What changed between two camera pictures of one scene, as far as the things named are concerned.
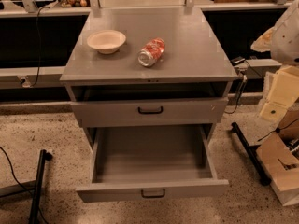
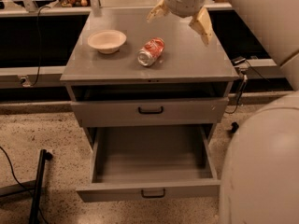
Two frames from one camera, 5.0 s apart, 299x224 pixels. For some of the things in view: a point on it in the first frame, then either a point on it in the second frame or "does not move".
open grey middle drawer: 150,161 does not move
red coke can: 150,53 does not move
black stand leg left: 43,157 does not move
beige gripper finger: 282,93 -> 202,23
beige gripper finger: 263,43 -> 159,9
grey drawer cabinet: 148,67 does not move
